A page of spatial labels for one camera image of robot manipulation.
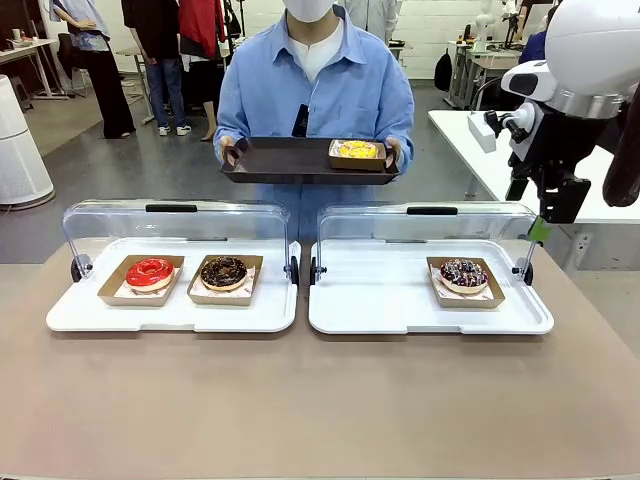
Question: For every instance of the person's right hand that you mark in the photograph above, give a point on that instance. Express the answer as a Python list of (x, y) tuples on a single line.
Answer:
[(223, 147)]

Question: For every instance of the white face mask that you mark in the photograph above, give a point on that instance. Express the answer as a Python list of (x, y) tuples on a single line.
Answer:
[(307, 9)]

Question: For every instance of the person in light blue top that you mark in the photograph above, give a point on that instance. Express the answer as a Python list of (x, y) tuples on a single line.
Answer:
[(107, 85)]

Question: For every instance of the person in black top, jeans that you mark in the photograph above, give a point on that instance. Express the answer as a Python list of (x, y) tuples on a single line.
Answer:
[(160, 30)]

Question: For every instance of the red glazed donut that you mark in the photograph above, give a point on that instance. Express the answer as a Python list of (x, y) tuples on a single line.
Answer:
[(137, 275), (115, 300)]

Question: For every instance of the chocolate sprinkled donut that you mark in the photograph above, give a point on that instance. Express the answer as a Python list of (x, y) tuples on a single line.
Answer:
[(224, 274)]

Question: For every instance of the clear display lid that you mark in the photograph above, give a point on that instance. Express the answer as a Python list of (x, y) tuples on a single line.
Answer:
[(125, 225), (380, 225)]

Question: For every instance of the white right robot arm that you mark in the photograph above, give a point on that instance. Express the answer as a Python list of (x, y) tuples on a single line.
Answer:
[(590, 40)]

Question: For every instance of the chocolate glazed donut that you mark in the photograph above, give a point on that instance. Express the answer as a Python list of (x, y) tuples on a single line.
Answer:
[(220, 301)]

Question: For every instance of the person's right forearm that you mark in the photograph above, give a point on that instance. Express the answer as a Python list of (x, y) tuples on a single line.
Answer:
[(227, 115)]

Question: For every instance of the yellow sprinkled donut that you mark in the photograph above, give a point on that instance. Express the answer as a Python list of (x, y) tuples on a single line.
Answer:
[(357, 149)]

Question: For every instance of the purple drizzled donut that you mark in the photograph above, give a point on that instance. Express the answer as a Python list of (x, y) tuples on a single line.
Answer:
[(464, 274)]

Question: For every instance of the white air purifier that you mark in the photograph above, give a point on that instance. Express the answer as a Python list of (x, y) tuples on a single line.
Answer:
[(20, 150)]

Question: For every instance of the dark brown serving tray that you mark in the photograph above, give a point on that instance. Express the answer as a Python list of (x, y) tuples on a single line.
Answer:
[(285, 160)]

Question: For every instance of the person in blue hoodie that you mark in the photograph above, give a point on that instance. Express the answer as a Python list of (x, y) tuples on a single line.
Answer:
[(535, 47)]

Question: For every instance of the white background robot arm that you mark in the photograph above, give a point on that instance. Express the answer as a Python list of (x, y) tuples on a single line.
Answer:
[(482, 20)]

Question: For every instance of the paper liner under chocolate donut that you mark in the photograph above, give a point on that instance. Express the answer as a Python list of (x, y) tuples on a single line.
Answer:
[(251, 275)]

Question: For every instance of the black clip-on device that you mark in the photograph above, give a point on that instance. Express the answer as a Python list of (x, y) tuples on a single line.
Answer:
[(300, 120)]

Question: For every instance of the white background table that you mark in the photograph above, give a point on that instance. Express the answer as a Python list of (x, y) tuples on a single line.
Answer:
[(30, 46)]

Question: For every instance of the figure in red garment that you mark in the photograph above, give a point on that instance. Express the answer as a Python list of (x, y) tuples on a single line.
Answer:
[(197, 25)]

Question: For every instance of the person's left hand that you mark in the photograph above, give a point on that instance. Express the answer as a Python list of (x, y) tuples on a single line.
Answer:
[(396, 150)]

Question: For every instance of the white display tray base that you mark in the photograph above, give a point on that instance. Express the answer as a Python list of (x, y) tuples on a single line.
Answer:
[(150, 315), (380, 305)]

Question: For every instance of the paper liner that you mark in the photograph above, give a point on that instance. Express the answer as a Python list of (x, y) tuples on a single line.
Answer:
[(150, 295), (436, 280), (251, 275)]

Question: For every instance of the person in blue shirt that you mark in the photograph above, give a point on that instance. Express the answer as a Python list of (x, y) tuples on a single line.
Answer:
[(350, 90)]

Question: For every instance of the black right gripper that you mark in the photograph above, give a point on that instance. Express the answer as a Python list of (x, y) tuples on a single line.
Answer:
[(555, 167)]

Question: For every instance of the black backpack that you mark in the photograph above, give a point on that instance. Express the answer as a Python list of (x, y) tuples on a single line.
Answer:
[(443, 72)]

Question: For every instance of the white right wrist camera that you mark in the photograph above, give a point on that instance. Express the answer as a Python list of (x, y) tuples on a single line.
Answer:
[(481, 132)]

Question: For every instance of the yellow glazed donut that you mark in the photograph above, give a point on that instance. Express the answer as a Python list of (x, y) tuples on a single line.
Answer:
[(355, 164)]

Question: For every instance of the person in white top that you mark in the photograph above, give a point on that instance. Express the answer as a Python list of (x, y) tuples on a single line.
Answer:
[(375, 20)]

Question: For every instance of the white side table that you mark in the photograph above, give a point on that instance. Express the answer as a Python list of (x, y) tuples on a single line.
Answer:
[(450, 130)]

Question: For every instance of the black lid hinge knob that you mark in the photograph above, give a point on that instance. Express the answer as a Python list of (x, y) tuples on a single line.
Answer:
[(76, 270), (526, 274), (294, 272), (314, 272)]

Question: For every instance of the person's left forearm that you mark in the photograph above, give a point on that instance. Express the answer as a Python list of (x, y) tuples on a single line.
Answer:
[(400, 115)]

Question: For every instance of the paper liner under purple donut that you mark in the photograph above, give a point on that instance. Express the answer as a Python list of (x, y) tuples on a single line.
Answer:
[(436, 280)]

